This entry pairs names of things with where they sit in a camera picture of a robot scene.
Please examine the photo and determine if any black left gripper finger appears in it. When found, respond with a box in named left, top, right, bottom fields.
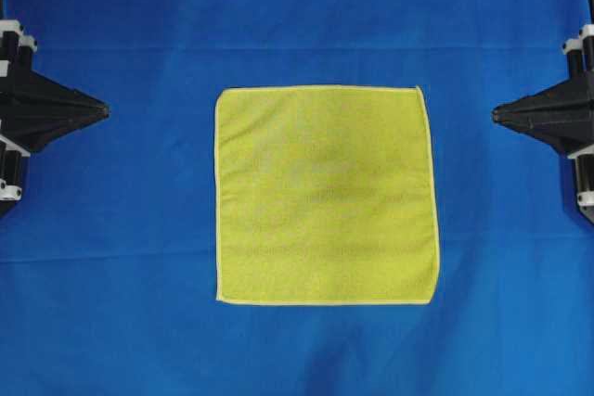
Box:
left=27, top=110, right=110, bottom=153
left=27, top=71, right=110, bottom=113

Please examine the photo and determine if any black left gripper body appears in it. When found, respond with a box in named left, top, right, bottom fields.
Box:
left=1, top=60, right=60, bottom=153

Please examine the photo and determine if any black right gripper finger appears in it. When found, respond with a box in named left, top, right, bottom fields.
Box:
left=491, top=80, right=571, bottom=119
left=491, top=115, right=574, bottom=156

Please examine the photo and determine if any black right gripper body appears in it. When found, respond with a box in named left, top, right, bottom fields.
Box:
left=540, top=71, right=593, bottom=155

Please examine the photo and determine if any yellow-green microfiber towel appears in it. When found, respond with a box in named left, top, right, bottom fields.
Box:
left=213, top=85, right=440, bottom=306

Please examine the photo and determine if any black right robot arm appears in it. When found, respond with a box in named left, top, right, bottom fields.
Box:
left=491, top=24, right=593, bottom=221

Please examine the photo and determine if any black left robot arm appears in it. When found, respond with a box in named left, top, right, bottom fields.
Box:
left=1, top=19, right=110, bottom=215

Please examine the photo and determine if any blue tablecloth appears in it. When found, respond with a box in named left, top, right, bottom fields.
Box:
left=1, top=0, right=593, bottom=395

